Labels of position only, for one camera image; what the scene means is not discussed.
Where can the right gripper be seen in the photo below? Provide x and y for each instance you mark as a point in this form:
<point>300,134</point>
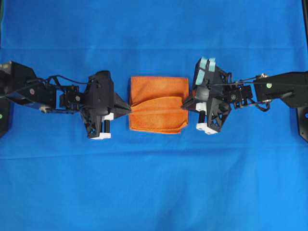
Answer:
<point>208,94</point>

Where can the blue table cloth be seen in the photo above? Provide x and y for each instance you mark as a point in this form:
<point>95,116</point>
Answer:
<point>252,176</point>

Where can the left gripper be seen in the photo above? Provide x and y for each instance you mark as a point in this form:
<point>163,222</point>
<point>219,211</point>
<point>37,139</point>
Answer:
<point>98,102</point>

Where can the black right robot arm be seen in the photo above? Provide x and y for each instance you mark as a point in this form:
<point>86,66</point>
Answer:
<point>260,91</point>

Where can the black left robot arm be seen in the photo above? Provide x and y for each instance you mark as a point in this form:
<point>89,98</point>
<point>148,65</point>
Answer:
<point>20,85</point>

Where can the orange towel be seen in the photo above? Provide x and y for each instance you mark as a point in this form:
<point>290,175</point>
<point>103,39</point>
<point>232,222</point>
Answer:
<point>156,104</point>

